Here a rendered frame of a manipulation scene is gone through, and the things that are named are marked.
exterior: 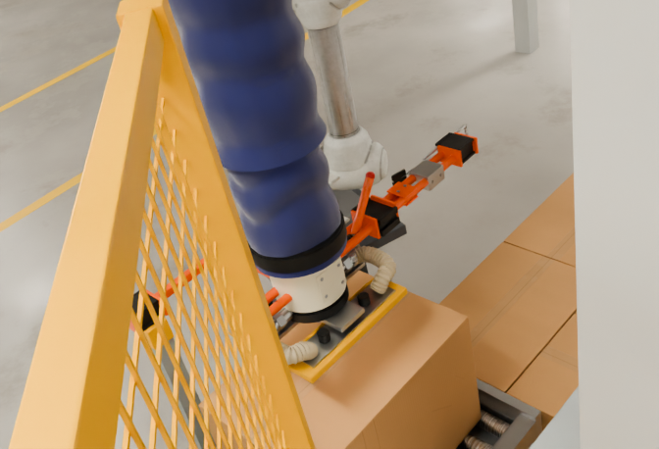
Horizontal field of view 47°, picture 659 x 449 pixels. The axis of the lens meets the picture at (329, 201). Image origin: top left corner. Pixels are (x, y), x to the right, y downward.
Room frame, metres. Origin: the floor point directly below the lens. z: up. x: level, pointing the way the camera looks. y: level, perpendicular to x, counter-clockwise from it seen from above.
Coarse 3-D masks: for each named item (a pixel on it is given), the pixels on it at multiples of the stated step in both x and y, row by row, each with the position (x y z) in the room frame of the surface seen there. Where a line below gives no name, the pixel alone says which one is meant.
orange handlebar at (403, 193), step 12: (444, 168) 1.67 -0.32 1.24; (408, 180) 1.65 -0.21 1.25; (420, 180) 1.63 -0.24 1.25; (396, 192) 1.60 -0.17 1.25; (408, 192) 1.58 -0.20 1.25; (408, 204) 1.57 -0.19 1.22; (348, 228) 1.50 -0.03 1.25; (372, 228) 1.48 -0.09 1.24; (348, 240) 1.45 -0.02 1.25; (360, 240) 1.45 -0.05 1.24; (168, 288) 1.43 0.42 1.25; (288, 300) 1.30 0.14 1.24; (276, 312) 1.27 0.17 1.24
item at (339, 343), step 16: (368, 288) 1.40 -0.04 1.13; (400, 288) 1.38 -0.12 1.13; (368, 304) 1.34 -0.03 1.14; (384, 304) 1.33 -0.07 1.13; (368, 320) 1.30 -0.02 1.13; (320, 336) 1.25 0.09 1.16; (336, 336) 1.26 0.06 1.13; (352, 336) 1.25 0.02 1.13; (320, 352) 1.22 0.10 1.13; (336, 352) 1.22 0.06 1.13; (304, 368) 1.19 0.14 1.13; (320, 368) 1.18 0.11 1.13
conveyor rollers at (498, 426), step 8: (488, 416) 1.41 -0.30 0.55; (480, 424) 1.41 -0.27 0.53; (488, 424) 1.39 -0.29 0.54; (496, 424) 1.38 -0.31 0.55; (504, 424) 1.37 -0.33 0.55; (496, 432) 1.36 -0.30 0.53; (464, 440) 1.36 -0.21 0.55; (472, 440) 1.35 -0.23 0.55; (480, 440) 1.34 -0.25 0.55; (464, 448) 1.34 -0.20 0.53; (472, 448) 1.33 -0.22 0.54; (480, 448) 1.32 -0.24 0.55; (488, 448) 1.31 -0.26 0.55
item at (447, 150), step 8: (456, 136) 1.78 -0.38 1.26; (464, 136) 1.77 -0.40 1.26; (472, 136) 1.76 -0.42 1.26; (440, 144) 1.76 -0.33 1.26; (448, 144) 1.75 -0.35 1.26; (456, 144) 1.74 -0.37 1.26; (464, 144) 1.73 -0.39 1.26; (472, 144) 1.76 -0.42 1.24; (448, 152) 1.73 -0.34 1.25; (456, 152) 1.71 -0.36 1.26; (464, 152) 1.73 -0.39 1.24; (472, 152) 1.75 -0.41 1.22; (464, 160) 1.72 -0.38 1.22
